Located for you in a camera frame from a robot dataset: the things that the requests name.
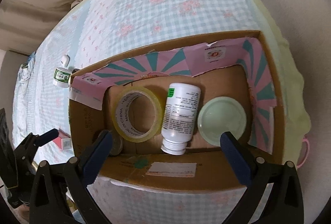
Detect red rectangular box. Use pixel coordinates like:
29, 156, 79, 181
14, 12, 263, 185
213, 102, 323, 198
57, 129, 72, 150

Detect green jar white lid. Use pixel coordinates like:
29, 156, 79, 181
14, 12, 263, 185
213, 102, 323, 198
53, 67, 72, 88

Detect pink cardboard box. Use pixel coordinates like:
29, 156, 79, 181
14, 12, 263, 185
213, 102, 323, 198
69, 30, 284, 192

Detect white pill bottle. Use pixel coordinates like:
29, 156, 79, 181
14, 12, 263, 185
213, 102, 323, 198
161, 83, 201, 156

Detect white earbud case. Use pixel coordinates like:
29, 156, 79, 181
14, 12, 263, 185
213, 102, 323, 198
61, 55, 70, 68

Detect person's left hand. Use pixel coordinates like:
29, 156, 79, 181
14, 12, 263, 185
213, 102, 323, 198
14, 204, 30, 224

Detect crumpled white blue cloth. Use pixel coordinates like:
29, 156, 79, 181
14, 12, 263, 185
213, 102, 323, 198
17, 52, 36, 84

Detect yellow tape roll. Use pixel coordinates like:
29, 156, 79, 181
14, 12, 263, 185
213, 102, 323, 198
111, 86, 165, 143

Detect pale green round lid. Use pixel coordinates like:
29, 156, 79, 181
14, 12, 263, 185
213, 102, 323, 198
197, 96, 247, 146

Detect blue checkered floral bedsheet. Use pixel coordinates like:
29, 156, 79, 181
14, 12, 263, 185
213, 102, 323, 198
12, 0, 311, 223

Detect pink ring handle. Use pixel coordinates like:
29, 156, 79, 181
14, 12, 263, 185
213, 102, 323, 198
296, 136, 310, 169

